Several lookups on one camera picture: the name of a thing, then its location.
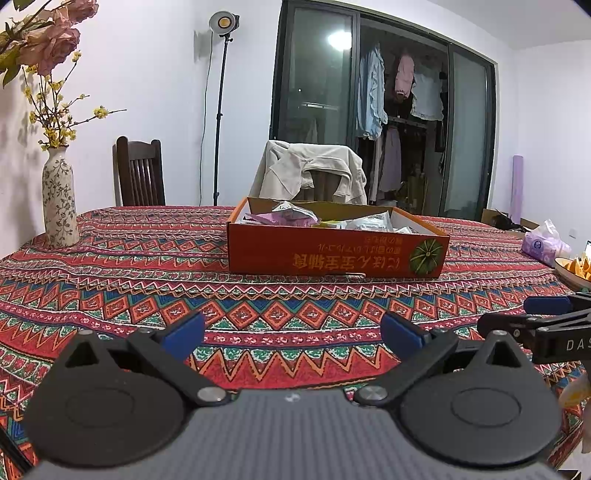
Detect floral ceramic vase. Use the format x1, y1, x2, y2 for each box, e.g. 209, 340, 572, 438
42, 147, 80, 247

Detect black framed glass sliding door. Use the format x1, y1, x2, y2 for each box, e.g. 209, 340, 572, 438
269, 0, 497, 223

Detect studio light on stand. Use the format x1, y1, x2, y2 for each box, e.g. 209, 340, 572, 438
209, 11, 241, 207

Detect brown cardboard carton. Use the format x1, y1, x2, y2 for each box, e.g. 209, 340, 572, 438
481, 209, 540, 232

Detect yellow flower branches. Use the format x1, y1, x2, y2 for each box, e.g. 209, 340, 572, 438
23, 51, 127, 151

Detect brown wooden chair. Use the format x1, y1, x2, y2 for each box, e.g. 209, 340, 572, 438
305, 171, 345, 202

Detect light blue hanging shirt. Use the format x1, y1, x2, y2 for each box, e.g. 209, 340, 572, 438
356, 44, 389, 139

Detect purple yoga mat roll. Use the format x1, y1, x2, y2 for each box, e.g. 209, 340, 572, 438
510, 155, 525, 220

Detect pile of mixed snack packets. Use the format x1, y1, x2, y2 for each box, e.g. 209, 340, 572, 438
238, 202, 414, 234

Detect purple tissue pack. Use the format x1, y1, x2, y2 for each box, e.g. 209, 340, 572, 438
522, 219, 573, 266

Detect bowl of orange fruit pieces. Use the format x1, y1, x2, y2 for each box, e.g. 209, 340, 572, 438
553, 253, 591, 292

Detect orange cardboard box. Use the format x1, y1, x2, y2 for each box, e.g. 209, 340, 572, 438
226, 196, 451, 279

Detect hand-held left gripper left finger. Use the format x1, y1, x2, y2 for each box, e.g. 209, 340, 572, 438
55, 311, 232, 409

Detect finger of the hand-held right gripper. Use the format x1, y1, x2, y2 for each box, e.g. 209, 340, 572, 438
524, 292, 591, 315
477, 308, 591, 344

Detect pale pink long garment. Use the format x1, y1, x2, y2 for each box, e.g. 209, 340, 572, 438
376, 127, 403, 192

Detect white hanging top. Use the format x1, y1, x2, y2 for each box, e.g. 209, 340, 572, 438
411, 69, 445, 121

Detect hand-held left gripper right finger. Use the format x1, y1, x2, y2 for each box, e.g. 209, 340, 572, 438
353, 311, 536, 409

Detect beige jacket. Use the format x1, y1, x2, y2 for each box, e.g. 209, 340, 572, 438
249, 140, 368, 205

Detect dark wooden chair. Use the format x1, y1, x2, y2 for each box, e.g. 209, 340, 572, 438
113, 136, 166, 207

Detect pink hanging garment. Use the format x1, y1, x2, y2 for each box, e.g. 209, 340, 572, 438
394, 54, 415, 99

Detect pink rose bouquet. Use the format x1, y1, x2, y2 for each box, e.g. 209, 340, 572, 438
0, 0, 100, 88

